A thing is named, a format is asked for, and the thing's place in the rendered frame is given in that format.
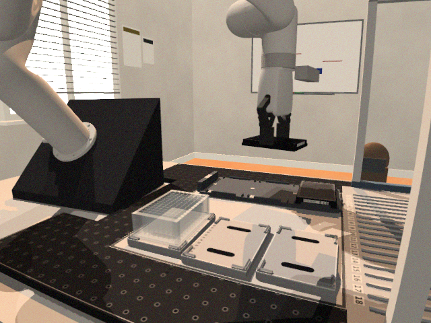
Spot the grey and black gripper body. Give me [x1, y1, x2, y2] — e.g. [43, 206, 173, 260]
[257, 67, 295, 116]

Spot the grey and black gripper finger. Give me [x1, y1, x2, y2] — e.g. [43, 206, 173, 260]
[276, 113, 291, 138]
[257, 94, 275, 145]

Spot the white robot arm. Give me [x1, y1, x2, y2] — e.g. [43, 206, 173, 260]
[0, 0, 320, 162]

